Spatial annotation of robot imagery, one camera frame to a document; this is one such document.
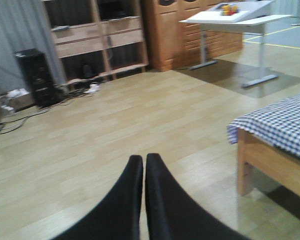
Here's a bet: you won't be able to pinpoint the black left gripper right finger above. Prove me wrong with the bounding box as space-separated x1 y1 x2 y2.
145 153 247 240

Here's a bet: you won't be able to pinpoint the white power adapter on floor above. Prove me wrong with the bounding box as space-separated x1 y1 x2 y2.
84 82 100 94

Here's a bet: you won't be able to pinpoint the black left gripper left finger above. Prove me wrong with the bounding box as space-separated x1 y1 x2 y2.
53 155 143 240

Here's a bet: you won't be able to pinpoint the black router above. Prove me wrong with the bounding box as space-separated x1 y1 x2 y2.
81 64 98 79

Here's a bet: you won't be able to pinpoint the cardboard box with items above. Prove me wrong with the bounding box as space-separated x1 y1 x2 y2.
0 88 35 115

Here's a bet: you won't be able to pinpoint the black white checkered bedsheet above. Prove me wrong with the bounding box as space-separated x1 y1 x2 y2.
226 92 300 158

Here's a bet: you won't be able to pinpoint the wooden bed frame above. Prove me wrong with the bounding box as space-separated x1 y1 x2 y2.
237 129 300 197

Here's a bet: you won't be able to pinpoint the white adjustable desk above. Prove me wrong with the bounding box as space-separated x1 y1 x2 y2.
178 0 293 89

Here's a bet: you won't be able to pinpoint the colourful toy blocks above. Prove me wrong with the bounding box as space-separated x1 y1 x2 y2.
221 4 240 16

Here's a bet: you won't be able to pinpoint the black computer tower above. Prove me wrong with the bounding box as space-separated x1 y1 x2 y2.
14 48 64 108

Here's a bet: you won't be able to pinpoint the wooden shelf unit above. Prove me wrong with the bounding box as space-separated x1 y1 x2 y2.
41 0 149 84

